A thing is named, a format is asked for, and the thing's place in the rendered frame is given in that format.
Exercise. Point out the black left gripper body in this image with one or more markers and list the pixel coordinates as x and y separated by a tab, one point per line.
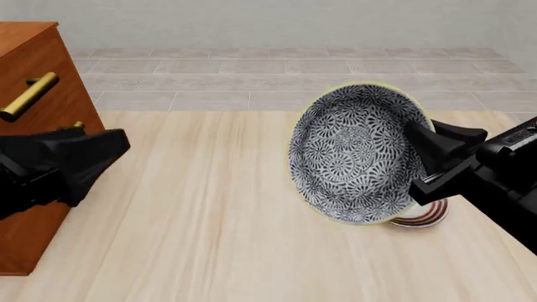
29	176

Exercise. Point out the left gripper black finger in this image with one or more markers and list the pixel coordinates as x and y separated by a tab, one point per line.
79	136
92	163

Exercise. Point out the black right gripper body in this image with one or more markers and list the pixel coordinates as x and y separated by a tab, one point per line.
461	179

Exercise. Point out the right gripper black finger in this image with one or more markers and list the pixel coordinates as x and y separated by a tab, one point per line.
432	148
461	133

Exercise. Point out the black patterned bowl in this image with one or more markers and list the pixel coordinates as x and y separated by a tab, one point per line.
348	157

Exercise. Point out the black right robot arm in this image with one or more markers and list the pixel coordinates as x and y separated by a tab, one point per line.
526	204

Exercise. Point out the wooden cabinet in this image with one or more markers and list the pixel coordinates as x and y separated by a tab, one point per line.
50	94

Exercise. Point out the plate with red rings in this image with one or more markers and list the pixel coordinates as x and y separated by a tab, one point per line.
432	214

